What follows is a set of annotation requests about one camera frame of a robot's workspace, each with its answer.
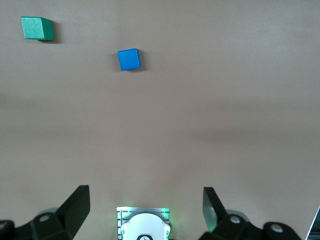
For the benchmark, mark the aluminium right arm base plate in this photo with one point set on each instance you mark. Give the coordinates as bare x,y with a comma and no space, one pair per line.
135,210

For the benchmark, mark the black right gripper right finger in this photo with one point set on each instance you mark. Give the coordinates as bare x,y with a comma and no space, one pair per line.
212,212

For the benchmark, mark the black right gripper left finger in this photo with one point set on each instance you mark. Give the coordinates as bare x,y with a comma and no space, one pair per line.
72,212

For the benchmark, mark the green wooden block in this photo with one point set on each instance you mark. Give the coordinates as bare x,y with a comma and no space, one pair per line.
33,28

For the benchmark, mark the blue wooden block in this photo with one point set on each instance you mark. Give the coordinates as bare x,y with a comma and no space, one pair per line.
128,60

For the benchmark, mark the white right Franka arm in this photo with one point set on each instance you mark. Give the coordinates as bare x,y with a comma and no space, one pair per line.
146,225

